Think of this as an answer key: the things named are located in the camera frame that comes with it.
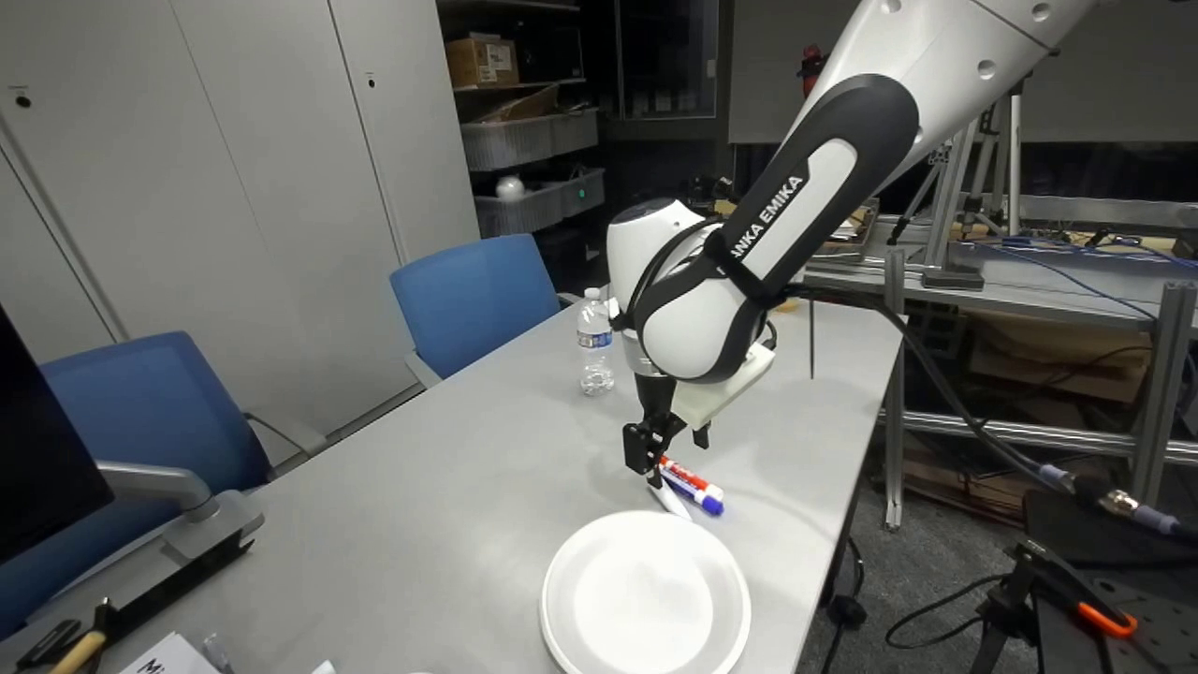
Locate cardboard box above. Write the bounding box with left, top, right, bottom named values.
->
left=446, top=34, right=521, bottom=87

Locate blue chair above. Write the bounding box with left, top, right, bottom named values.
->
left=390, top=233, right=560, bottom=379
left=0, top=327, right=278, bottom=640

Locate red capped white marker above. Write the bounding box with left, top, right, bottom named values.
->
left=657, top=457, right=711, bottom=492

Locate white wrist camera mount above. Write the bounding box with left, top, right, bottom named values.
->
left=671, top=341, right=773, bottom=427

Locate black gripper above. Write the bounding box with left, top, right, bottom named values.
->
left=621, top=373, right=707, bottom=474

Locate aluminium frame workbench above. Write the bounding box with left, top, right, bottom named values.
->
left=796, top=87, right=1198, bottom=527

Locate black tripod stand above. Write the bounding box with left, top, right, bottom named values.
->
left=969, top=540, right=1139, bottom=674

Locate black computer monitor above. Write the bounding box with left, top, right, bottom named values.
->
left=0, top=311, right=110, bottom=560

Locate blue chair far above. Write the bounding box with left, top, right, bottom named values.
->
left=390, top=233, right=560, bottom=379

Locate blue chair near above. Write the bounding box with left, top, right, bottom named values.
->
left=0, top=327, right=278, bottom=640

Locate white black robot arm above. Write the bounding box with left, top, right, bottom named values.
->
left=607, top=0, right=1096, bottom=479

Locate black floor cable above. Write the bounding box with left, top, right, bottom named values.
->
left=796, top=520, right=1001, bottom=674

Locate metal storage shelf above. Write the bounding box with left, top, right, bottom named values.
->
left=436, top=0, right=607, bottom=236

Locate grey monitor stand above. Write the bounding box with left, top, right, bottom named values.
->
left=0, top=463, right=264, bottom=635

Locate white round plate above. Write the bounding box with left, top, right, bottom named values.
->
left=538, top=510, right=752, bottom=674

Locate clear plastic water bottle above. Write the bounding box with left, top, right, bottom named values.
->
left=577, top=287, right=615, bottom=396

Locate wooden handled tool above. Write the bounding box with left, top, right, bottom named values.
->
left=16, top=598, right=123, bottom=674

